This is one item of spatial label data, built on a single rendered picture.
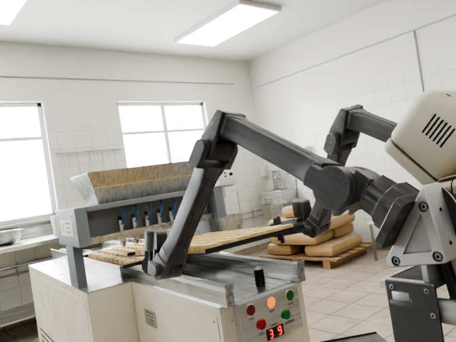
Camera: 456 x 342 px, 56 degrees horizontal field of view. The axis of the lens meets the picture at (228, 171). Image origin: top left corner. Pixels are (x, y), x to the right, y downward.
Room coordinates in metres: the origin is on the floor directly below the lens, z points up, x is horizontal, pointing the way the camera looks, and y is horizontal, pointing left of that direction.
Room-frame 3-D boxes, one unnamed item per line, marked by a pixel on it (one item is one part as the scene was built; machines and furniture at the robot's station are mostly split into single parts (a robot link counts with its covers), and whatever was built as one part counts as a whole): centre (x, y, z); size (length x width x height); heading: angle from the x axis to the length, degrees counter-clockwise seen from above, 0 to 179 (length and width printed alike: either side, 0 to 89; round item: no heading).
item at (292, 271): (2.25, 0.38, 0.87); 2.01 x 0.03 x 0.07; 35
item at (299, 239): (5.44, -0.78, 0.34); 0.72 x 0.42 x 0.15; 45
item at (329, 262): (5.57, -0.95, 0.06); 1.20 x 0.80 x 0.11; 43
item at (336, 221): (5.35, -1.12, 0.49); 0.72 x 0.42 x 0.15; 136
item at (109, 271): (2.35, 0.87, 0.88); 1.28 x 0.01 x 0.07; 35
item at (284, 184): (6.47, -0.75, 0.92); 1.00 x 0.36 x 1.11; 40
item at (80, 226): (2.08, 0.43, 1.01); 0.72 x 0.33 x 0.34; 125
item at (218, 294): (2.09, 0.61, 0.87); 2.01 x 0.03 x 0.07; 35
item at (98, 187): (2.08, 0.43, 1.25); 0.56 x 0.29 x 0.14; 125
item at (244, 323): (1.36, -0.06, 0.77); 0.24 x 0.04 x 0.14; 125
